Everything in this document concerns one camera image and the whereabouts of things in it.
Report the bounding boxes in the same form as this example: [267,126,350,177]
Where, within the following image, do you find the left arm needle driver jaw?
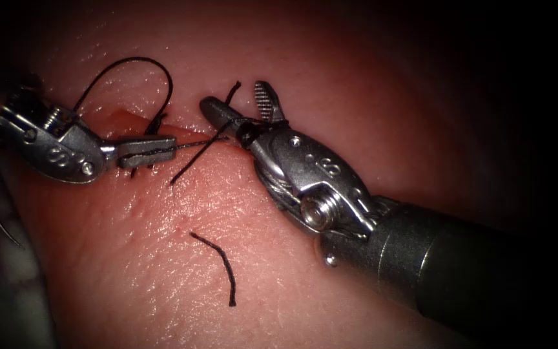
[115,135,179,158]
[116,151,165,170]

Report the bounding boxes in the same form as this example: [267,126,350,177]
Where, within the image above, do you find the tissue pad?
[0,0,558,349]

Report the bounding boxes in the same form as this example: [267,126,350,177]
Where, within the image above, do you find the right arm needle driver jaw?
[199,95,248,135]
[253,79,288,125]

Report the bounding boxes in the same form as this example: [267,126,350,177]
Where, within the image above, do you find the left arm needle driver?
[0,89,118,185]

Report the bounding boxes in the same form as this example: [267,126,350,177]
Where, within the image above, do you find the short cut-off black thread piece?
[189,232,238,308]

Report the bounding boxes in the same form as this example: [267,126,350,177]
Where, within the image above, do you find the right arm needle driver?
[239,122,397,242]

